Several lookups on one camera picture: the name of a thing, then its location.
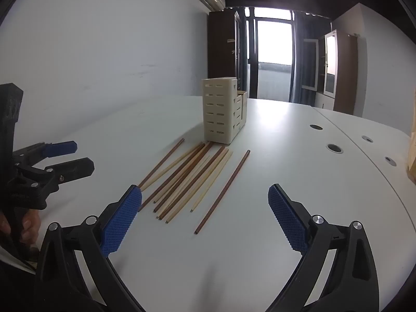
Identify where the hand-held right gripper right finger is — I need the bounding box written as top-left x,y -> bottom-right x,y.
267,184 -> 381,312

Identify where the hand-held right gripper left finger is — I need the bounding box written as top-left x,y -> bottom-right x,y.
34,184 -> 147,312

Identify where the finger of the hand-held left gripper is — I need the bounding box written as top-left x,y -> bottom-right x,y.
18,157 -> 95,199
13,141 -> 78,166

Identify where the bunch of wooden chopsticks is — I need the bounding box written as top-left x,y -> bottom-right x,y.
138,138 -> 251,235

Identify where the cream plastic utensil holder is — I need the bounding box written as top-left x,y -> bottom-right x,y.
201,76 -> 248,145

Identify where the person's left hand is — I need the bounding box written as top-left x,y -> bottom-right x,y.
0,209 -> 41,244

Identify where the brown paper bag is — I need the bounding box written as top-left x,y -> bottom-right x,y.
405,133 -> 416,183

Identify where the brown glass-door cabinet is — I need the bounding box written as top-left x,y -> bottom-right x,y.
301,29 -> 360,116

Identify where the glass balcony door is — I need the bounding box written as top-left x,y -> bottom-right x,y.
245,6 -> 295,103

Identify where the dark brown wardrobe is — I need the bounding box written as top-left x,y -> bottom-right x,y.
207,8 -> 249,100

